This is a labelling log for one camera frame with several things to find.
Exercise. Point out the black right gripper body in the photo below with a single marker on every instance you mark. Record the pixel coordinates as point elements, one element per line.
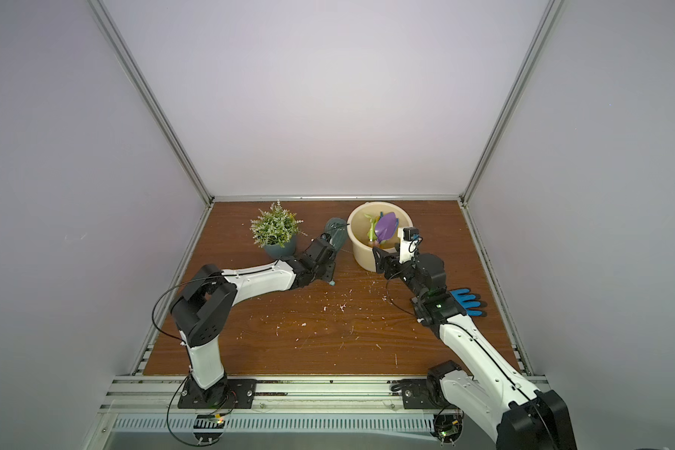
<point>386,262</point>

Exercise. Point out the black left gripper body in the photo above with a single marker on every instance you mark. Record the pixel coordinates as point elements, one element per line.
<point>328,272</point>

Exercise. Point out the teal spray bottle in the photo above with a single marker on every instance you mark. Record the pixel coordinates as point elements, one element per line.
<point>336,232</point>

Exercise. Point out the cream plastic bucket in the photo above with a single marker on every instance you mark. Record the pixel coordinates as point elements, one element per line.
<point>359,225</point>

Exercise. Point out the green rake wooden handle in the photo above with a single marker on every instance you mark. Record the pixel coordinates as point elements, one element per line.
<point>372,235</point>

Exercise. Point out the purple trowel pink handle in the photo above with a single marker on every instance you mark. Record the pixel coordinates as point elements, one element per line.
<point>385,227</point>

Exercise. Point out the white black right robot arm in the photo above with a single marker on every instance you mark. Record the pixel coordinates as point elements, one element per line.
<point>513,411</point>

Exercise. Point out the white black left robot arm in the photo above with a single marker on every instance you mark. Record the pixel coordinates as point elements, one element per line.
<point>203,307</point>

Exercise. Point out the blue grey gardening glove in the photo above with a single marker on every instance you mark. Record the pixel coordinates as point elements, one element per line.
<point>470,302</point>

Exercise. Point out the artificial green potted plant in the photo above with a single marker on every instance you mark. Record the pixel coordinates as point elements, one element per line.
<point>276,231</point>

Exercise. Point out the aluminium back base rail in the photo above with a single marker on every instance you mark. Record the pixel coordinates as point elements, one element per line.
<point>340,198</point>

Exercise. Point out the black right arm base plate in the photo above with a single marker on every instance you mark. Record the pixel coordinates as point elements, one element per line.
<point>420,394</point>

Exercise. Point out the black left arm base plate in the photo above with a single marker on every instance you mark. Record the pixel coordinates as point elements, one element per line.
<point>226,393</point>

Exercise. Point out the aluminium front mounting rail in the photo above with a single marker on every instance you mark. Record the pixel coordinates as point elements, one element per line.
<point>266,394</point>

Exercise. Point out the aluminium right corner post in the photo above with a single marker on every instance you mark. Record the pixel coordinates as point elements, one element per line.
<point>526,68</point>

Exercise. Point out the aluminium corner post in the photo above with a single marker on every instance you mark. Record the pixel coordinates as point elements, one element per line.
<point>526,68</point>
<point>129,64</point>

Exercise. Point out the aluminium left corner post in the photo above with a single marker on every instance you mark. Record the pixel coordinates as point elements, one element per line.
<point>129,64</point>

